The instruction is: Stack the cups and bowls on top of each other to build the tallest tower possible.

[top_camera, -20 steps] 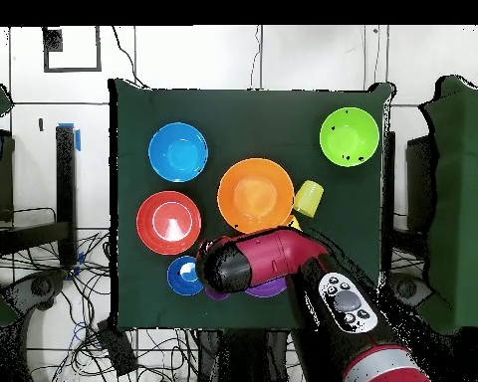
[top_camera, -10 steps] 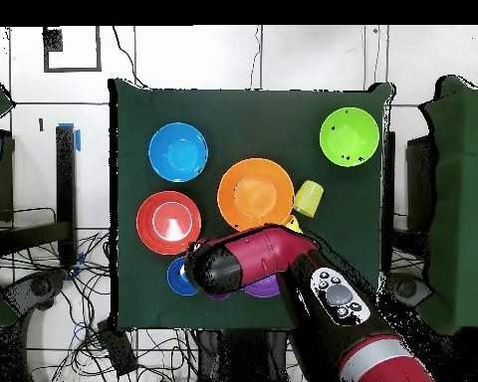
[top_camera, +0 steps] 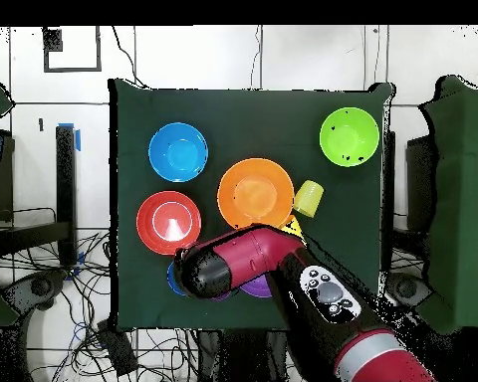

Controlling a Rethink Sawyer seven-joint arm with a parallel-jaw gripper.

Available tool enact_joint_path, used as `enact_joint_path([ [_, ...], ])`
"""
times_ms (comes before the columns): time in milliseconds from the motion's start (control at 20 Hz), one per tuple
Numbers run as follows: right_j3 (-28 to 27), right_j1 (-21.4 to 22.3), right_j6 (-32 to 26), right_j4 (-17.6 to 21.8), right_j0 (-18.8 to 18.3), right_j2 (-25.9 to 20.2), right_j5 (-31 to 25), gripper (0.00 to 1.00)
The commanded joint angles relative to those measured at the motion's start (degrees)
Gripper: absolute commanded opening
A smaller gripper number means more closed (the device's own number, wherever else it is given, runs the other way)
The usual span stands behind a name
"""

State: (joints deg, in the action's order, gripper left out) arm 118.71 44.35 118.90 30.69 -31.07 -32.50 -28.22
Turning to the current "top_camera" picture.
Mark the red plastic bowl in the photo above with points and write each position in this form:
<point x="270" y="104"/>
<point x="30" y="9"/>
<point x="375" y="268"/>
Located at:
<point x="147" y="223"/>

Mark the black power box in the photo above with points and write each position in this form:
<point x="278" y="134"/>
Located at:
<point x="117" y="350"/>

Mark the yellow plastic cup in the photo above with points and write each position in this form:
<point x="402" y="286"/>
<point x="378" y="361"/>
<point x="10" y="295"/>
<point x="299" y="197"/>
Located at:
<point x="294" y="227"/>

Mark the black square floor frame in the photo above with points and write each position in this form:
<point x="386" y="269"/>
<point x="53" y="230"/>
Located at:
<point x="46" y="59"/>

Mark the pale yellow ribbed cup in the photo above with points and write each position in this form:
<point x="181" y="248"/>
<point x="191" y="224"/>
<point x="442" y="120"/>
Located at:
<point x="308" y="199"/>

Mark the dark green table cloth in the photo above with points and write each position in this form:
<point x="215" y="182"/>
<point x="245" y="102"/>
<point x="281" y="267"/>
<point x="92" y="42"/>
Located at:
<point x="255" y="119"/>

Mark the small dark blue bowl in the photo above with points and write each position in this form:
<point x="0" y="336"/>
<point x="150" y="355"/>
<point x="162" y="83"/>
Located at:
<point x="173" y="278"/>

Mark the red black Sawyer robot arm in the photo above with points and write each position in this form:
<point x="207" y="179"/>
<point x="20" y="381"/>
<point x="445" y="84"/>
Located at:
<point x="255" y="250"/>

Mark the large orange plastic bowl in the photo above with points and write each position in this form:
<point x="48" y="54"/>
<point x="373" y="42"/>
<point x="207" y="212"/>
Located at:
<point x="255" y="195"/>

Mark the light blue plastic bowl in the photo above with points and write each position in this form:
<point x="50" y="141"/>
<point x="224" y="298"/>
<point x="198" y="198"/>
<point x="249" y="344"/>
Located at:
<point x="178" y="152"/>

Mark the green plastic bowl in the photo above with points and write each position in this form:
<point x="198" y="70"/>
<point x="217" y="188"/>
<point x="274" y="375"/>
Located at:
<point x="349" y="137"/>

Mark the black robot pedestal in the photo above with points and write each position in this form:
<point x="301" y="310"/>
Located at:
<point x="239" y="358"/>

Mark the purple plastic bowl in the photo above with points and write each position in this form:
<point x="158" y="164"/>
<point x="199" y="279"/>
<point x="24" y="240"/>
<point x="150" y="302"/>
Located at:
<point x="259" y="288"/>

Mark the black metal stand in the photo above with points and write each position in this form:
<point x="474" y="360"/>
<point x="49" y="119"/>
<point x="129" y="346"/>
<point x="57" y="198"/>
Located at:
<point x="65" y="191"/>

